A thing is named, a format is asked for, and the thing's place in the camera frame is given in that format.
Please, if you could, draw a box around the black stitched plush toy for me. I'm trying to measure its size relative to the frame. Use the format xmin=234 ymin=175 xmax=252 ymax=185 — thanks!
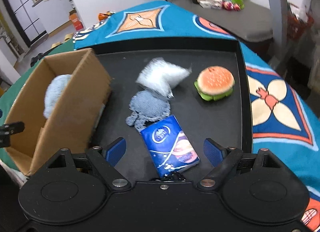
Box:
xmin=150 ymin=172 xmax=186 ymax=182

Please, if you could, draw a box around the grey bench cushion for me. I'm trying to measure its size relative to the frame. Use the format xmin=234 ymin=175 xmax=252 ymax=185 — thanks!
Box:
xmin=167 ymin=0 xmax=273 ymax=43

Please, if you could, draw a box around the brown cardboard box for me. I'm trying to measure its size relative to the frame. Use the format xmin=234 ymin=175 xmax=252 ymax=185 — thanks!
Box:
xmin=5 ymin=49 xmax=111 ymax=176

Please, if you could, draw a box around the grey desk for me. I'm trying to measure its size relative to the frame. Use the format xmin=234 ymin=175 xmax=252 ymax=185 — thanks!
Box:
xmin=268 ymin=0 xmax=311 ymax=69

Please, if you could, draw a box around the green lidded cup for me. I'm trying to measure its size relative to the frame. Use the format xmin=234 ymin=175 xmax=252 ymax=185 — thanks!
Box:
xmin=231 ymin=0 xmax=245 ymax=10

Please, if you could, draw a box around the light blue fluffy plush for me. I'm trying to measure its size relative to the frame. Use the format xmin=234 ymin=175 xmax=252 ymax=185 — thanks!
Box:
xmin=43 ymin=74 xmax=72 ymax=119

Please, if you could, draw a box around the blue denim jellyfish patch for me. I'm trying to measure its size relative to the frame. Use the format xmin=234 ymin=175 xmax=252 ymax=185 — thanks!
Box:
xmin=125 ymin=90 xmax=171 ymax=133

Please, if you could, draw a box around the orange bag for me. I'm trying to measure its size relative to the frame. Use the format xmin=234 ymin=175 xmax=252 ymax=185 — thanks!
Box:
xmin=98 ymin=11 xmax=115 ymax=21

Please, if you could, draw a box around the red basket under desk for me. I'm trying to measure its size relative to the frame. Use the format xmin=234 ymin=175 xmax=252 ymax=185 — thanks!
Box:
xmin=287 ymin=2 xmax=314 ymax=40

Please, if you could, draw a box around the black shallow tray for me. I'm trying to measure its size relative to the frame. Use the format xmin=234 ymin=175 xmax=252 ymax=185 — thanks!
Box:
xmin=92 ymin=37 xmax=252 ymax=182

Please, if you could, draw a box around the blue tissue pack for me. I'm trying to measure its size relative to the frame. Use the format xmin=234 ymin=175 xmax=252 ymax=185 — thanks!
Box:
xmin=141 ymin=115 xmax=200 ymax=178

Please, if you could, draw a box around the yellow slipper pair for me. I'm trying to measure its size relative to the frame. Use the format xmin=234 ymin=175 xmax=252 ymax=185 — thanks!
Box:
xmin=51 ymin=32 xmax=74 ymax=49

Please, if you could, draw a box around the black slipper pair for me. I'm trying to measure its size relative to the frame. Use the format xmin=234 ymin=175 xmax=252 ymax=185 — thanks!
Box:
xmin=30 ymin=52 xmax=48 ymax=68

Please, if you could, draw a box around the blue patterned blanket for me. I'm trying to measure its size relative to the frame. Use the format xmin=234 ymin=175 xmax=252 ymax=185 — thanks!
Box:
xmin=73 ymin=1 xmax=319 ymax=231

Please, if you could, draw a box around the green cloth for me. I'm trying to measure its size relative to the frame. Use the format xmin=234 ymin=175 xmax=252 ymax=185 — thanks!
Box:
xmin=0 ymin=39 xmax=74 ymax=171

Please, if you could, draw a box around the clear bag white filling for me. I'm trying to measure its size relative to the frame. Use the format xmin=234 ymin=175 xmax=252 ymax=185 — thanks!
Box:
xmin=136 ymin=57 xmax=192 ymax=100

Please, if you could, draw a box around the burger plush toy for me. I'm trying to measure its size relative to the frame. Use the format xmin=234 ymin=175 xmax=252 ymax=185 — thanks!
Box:
xmin=194 ymin=66 xmax=235 ymax=101

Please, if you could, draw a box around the orange carton on floor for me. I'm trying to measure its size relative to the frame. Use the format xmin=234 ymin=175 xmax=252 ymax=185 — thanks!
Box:
xmin=69 ymin=12 xmax=84 ymax=31

